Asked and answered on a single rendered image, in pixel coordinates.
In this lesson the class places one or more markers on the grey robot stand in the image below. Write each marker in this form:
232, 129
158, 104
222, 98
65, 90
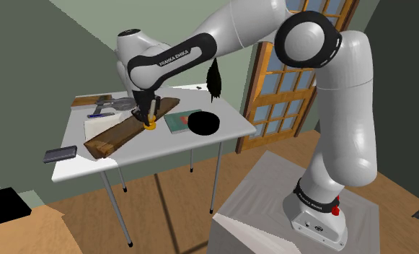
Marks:
258, 197

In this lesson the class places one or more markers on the black round bowl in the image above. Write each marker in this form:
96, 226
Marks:
204, 123

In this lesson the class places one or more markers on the grey metal kitchen tool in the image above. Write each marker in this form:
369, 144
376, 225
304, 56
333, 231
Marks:
119, 103

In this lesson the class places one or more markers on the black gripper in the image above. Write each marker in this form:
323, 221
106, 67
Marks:
144, 100

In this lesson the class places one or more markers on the white paper sheet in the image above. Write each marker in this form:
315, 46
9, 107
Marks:
98, 126

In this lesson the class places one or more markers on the small yellow round thing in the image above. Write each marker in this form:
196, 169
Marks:
150, 126

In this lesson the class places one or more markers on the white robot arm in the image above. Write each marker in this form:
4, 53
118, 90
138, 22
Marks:
346, 116

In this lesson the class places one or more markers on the wooden door with glass panes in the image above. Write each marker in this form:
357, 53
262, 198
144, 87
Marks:
276, 105

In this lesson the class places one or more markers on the dark grey remote control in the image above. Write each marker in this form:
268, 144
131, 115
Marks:
59, 154

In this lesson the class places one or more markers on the white table with metal legs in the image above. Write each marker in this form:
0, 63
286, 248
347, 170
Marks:
160, 144

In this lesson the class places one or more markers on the dark brown wooden plank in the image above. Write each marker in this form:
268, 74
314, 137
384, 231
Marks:
119, 135

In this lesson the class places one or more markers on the brown wooden board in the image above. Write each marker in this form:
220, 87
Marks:
88, 100

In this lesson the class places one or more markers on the blue pen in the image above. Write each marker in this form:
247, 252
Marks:
100, 115

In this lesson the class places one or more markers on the black feather shaped thing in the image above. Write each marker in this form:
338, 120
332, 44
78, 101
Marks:
214, 79

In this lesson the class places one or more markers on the teal book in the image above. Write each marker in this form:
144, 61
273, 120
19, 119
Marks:
175, 121

